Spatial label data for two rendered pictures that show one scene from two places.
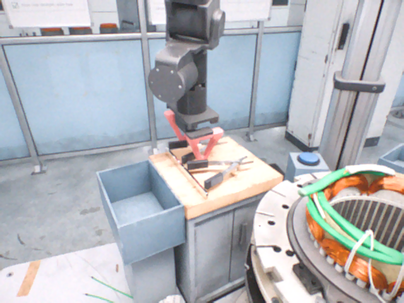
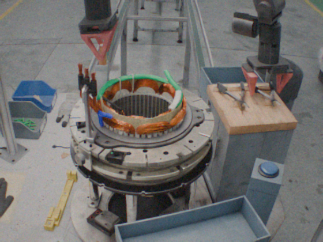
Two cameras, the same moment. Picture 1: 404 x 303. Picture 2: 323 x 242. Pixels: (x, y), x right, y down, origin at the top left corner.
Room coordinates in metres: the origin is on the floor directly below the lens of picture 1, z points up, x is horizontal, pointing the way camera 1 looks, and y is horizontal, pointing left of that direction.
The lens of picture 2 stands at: (0.50, -0.88, 1.56)
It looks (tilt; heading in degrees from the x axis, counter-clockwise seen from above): 34 degrees down; 107
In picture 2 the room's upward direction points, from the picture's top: 3 degrees clockwise
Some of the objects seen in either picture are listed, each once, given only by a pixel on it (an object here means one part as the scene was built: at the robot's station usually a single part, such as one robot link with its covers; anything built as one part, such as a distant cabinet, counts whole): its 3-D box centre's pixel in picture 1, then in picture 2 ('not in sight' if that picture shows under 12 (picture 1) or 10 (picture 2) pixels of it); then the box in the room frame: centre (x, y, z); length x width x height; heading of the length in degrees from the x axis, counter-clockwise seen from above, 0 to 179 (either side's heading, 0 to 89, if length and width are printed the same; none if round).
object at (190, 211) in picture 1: (211, 170); (251, 106); (0.49, -0.02, 1.05); 0.20 x 0.19 x 0.02; 118
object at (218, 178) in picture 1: (213, 180); (221, 88); (0.40, -0.02, 1.09); 0.04 x 0.01 x 0.02; 133
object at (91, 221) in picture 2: not in sight; (104, 222); (0.19, -0.33, 0.81); 0.08 x 0.05 x 0.01; 163
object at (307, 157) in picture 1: (308, 157); (269, 168); (0.56, -0.24, 1.04); 0.04 x 0.04 x 0.01
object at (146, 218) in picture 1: (144, 244); (226, 114); (0.41, 0.11, 0.92); 0.17 x 0.11 x 0.28; 28
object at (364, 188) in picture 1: (349, 187); not in sight; (0.33, -0.21, 1.12); 0.06 x 0.02 x 0.04; 109
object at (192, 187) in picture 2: not in sight; (191, 183); (0.38, -0.20, 0.91); 0.02 x 0.02 x 0.21
